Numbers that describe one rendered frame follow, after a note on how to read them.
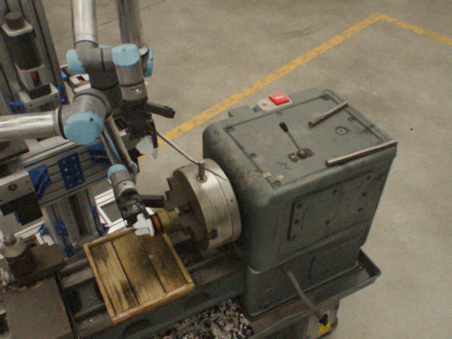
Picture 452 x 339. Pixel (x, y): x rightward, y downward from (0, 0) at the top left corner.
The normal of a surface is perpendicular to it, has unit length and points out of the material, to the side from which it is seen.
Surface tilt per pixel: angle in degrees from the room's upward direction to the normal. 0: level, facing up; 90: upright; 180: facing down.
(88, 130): 89
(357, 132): 0
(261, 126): 0
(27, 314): 0
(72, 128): 89
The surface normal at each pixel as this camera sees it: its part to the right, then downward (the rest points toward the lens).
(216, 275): 0.00, -0.72
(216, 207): 0.34, -0.03
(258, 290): 0.46, 0.62
